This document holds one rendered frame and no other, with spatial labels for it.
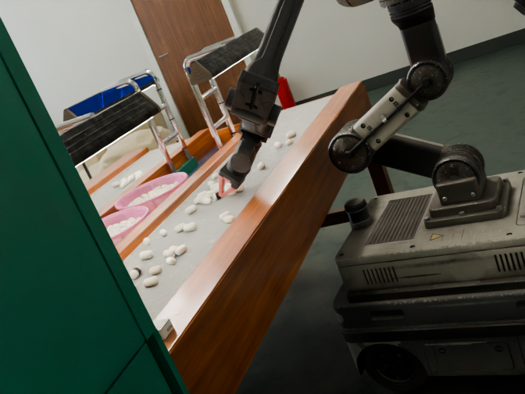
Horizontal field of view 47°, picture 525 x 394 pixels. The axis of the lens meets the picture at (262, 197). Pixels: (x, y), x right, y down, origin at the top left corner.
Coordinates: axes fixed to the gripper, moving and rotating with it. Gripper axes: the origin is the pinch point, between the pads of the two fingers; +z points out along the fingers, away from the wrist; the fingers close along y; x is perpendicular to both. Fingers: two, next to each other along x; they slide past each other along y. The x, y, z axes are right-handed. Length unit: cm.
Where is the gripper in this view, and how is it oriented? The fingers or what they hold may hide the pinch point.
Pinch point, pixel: (222, 194)
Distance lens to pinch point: 172.3
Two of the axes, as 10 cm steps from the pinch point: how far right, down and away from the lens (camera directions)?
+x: 8.4, 5.4, -0.4
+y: -3.1, 4.1, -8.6
